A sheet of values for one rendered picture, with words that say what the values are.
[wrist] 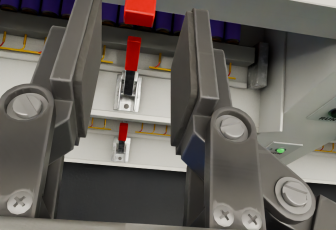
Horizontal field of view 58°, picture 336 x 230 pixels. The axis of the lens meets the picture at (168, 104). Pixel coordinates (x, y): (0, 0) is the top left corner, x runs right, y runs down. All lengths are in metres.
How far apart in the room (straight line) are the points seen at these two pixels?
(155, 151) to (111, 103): 0.20
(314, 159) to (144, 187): 0.32
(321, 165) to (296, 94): 0.34
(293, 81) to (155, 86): 0.15
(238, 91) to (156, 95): 0.10
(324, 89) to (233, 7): 0.13
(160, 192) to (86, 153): 0.18
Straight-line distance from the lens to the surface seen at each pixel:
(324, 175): 0.64
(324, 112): 0.34
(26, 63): 0.36
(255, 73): 0.36
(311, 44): 0.31
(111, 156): 0.52
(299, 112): 0.34
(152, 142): 0.52
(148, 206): 0.61
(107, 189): 0.61
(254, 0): 0.20
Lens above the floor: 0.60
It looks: 61 degrees down
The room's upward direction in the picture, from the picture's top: 21 degrees clockwise
